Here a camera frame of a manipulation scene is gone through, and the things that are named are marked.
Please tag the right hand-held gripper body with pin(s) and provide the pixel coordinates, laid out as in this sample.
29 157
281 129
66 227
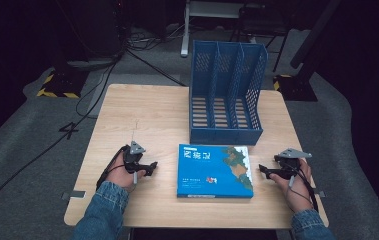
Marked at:
289 160

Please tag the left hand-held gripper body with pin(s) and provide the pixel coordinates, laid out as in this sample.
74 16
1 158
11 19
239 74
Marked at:
131 160

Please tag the blue book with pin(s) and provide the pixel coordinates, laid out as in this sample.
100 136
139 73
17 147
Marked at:
207 173

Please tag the blue plastic file rack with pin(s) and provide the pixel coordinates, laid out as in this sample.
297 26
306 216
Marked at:
225 100

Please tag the person's left hand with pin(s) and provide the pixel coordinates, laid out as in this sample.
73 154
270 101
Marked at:
120 176

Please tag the person's right hand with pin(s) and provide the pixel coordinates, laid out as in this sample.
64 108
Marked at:
296 191

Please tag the black yellow striped stand base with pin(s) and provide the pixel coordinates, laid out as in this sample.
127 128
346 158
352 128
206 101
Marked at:
58 87
293 88

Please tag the black slanted stand pole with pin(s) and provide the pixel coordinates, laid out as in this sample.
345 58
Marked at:
313 33

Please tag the black cabinet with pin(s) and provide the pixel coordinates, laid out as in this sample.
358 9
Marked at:
93 30

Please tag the black tripod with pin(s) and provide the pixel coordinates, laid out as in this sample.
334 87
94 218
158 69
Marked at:
260 23

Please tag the grey metal table bracket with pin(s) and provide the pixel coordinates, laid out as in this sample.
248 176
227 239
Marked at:
74 194
319 193

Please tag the white desk frame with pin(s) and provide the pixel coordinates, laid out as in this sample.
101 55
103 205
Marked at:
185 30

